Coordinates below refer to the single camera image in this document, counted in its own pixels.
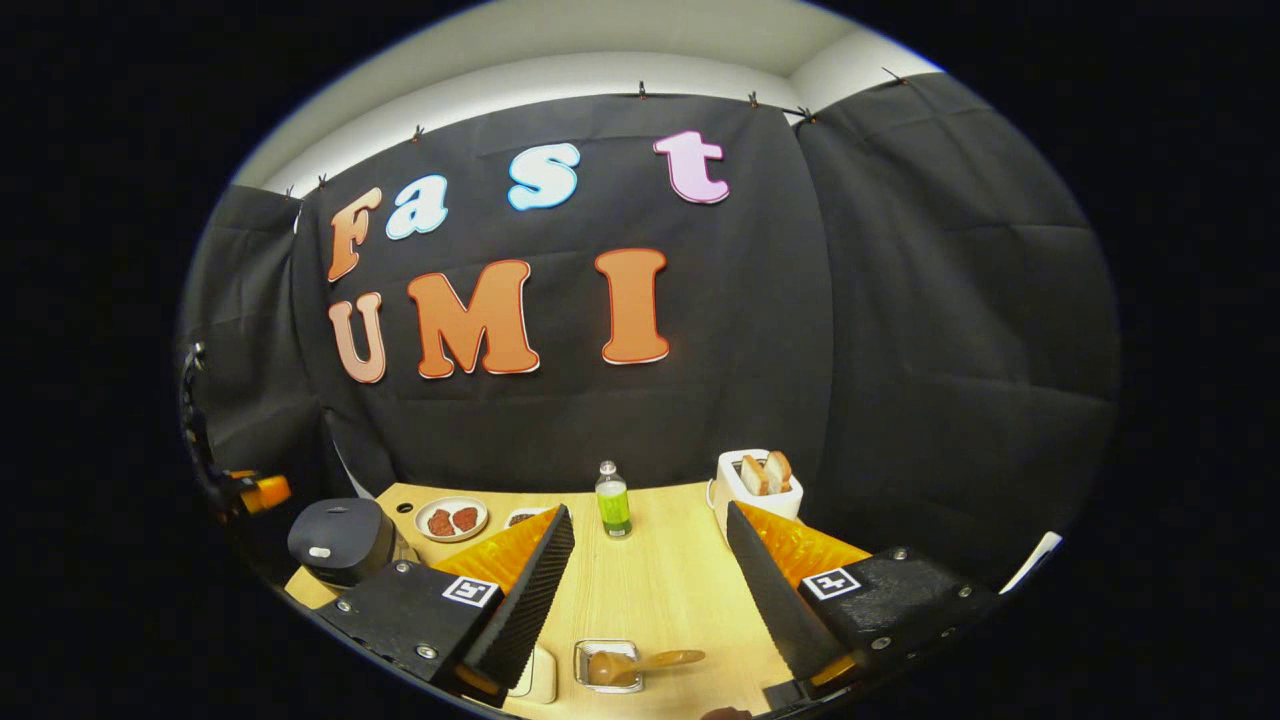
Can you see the white square rice dish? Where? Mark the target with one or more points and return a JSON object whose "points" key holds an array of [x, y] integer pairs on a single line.
{"points": [[542, 678]]}

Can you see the red meat piece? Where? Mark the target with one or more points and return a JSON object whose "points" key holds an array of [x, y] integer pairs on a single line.
{"points": [[465, 518], [440, 522]]}

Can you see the wooden spoon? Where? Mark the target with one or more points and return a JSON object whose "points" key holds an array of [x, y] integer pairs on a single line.
{"points": [[660, 660]]}

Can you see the white round plate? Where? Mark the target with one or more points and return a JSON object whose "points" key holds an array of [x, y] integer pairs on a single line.
{"points": [[451, 507]]}

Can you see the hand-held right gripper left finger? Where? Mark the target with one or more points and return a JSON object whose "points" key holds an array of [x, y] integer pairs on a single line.
{"points": [[530, 590]]}

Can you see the black rice cooker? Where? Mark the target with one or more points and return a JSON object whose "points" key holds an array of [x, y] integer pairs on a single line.
{"points": [[340, 535]]}

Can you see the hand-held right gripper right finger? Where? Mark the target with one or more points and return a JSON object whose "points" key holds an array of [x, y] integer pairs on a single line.
{"points": [[775, 600]]}

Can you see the row of black cloth clips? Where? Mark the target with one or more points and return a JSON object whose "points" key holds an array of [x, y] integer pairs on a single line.
{"points": [[641, 90]]}

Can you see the bread slice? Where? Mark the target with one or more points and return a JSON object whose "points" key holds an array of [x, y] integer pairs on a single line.
{"points": [[778, 470], [752, 475]]}

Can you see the white toaster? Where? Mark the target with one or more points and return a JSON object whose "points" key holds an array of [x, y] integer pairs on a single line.
{"points": [[730, 490]]}

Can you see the green drink bottle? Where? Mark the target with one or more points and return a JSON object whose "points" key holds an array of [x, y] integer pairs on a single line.
{"points": [[613, 505]]}

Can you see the black backdrop cloth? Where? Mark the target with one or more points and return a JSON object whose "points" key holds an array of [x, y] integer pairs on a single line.
{"points": [[900, 330]]}

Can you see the small white dish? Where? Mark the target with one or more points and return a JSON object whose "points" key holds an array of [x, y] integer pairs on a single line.
{"points": [[525, 517]]}

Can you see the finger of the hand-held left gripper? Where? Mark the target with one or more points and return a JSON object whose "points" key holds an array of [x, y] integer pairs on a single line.
{"points": [[260, 492]]}

